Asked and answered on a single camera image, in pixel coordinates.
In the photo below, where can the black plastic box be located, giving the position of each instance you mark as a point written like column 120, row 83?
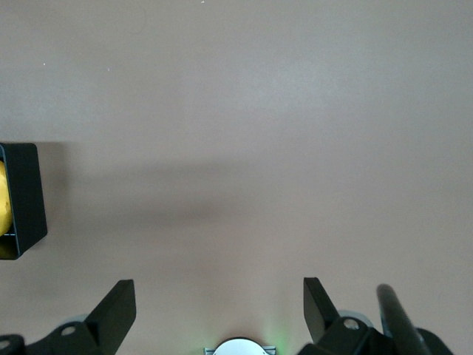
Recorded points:
column 26, row 192

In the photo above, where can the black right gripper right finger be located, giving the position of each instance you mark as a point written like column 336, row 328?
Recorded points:
column 321, row 314

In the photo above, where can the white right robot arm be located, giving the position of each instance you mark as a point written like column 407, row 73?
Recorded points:
column 240, row 347

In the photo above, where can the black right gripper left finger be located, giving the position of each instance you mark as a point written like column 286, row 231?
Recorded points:
column 111, row 314

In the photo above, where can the yellow banana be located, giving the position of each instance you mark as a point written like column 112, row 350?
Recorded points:
column 3, row 199

